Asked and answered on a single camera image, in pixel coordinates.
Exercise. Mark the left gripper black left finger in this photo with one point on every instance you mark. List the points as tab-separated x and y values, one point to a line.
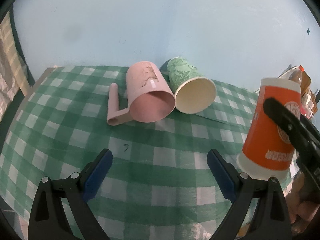
48	219

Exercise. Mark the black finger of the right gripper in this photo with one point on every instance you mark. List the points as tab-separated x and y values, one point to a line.
303	135

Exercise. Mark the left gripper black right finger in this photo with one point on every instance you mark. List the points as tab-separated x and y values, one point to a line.
271	217

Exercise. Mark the orange paper cup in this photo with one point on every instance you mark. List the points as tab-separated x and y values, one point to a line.
267	151

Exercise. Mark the green patterned paper cup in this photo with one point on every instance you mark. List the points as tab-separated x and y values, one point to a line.
193	91

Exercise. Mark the right hand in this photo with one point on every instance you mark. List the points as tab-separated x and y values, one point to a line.
301	212

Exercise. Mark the wooden organizer box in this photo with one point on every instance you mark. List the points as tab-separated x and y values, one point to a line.
309	103

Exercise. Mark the orange juice bottle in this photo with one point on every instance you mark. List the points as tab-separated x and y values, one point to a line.
296	74

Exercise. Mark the green checkered tablecloth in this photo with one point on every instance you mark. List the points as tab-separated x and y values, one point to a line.
159	185

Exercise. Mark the grey striped curtain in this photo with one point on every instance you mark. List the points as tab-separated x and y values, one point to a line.
13	70

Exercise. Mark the pink plastic mug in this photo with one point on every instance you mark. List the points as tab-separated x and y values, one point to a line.
149	97

